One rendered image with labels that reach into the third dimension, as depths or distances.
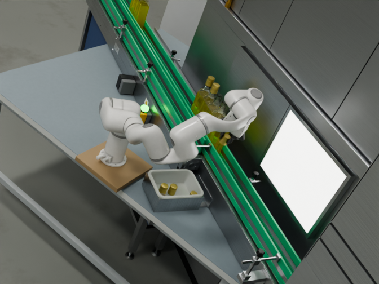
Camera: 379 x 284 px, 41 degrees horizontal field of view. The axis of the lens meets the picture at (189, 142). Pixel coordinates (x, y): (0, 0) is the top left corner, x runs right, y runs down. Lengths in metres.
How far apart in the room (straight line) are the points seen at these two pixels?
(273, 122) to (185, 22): 2.63
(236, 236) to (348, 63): 0.82
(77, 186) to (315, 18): 1.87
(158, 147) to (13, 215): 1.36
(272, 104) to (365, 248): 0.99
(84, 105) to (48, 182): 0.78
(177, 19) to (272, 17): 2.50
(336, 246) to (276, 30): 1.13
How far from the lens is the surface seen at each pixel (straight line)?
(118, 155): 2.25
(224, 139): 2.14
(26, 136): 3.56
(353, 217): 1.41
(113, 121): 2.00
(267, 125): 2.23
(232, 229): 2.15
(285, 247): 2.03
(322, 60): 2.04
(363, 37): 1.92
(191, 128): 1.83
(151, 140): 1.86
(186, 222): 2.19
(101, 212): 3.15
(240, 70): 2.41
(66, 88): 2.74
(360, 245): 1.41
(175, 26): 4.78
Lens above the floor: 2.22
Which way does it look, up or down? 34 degrees down
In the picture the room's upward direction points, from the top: 23 degrees clockwise
